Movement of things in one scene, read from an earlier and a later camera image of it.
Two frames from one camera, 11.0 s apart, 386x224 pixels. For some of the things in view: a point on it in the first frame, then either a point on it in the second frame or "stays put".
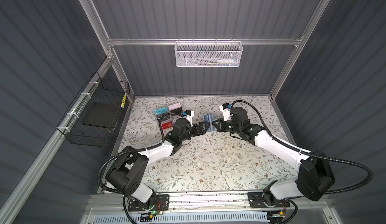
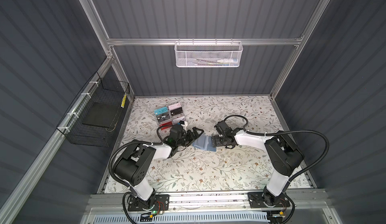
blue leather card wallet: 209,118 to 204,142
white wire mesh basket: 206,54 stays put
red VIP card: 167,125 stays put
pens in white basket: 222,62 stays put
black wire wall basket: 91,121 stays put
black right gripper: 219,126 to 217,143
